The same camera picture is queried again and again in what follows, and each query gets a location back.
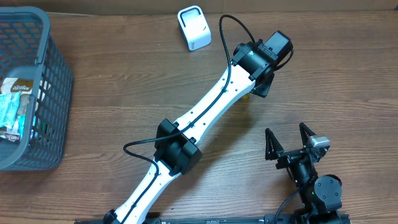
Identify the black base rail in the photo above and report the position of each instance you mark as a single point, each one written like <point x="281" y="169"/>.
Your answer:
<point x="267" y="219"/>

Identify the grey plastic basket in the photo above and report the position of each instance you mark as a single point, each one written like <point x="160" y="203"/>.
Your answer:
<point x="29" y="52"/>

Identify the brown snack pouch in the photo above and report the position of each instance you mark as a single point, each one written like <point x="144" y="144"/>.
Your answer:
<point x="14" y="85"/>

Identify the teal snack packet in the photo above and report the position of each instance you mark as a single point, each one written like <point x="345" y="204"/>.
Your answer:
<point x="9" y="107"/>

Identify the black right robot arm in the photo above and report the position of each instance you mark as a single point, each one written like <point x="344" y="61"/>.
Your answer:
<point x="320" y="196"/>

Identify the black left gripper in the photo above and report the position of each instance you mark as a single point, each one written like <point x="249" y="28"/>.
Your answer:
<point x="264" y="88"/>

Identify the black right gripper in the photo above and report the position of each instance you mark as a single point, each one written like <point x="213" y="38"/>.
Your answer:
<point x="275" y="150"/>

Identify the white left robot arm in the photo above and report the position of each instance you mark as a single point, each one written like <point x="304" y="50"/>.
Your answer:
<point x="251" y="70"/>

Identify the white barcode scanner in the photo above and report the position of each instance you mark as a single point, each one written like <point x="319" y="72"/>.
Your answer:
<point x="194" y="27"/>

